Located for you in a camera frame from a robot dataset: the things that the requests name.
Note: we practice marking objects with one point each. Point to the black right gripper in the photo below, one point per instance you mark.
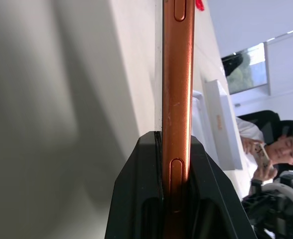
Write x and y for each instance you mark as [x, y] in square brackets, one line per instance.
[263, 206]

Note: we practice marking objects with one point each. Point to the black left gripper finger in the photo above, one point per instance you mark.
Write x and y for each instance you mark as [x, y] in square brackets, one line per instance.
[134, 189]

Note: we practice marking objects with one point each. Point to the orange smartphone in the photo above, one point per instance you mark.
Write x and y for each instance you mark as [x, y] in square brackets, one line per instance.
[177, 99]

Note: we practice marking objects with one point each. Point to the phone with patterned case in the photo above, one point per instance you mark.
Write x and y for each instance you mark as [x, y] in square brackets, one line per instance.
[261, 154]

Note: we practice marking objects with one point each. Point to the white phone box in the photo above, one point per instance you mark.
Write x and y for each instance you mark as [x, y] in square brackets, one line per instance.
[223, 124]

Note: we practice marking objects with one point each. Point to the white phone box base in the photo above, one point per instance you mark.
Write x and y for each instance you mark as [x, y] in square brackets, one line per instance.
[197, 112]

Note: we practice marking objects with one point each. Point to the person's hand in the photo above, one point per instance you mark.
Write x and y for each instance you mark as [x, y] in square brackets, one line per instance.
[263, 174]

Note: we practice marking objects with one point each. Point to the person in white shirt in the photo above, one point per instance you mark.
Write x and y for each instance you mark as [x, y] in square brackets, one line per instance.
[286, 149]

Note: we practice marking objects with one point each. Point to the black office chair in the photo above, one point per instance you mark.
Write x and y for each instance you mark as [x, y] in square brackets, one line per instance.
[271, 119]

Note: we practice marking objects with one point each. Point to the dark glass window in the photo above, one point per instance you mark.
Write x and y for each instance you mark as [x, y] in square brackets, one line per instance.
[246, 69]

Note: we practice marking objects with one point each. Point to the red tassel ornament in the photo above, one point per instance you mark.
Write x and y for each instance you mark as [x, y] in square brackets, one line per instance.
[200, 5]

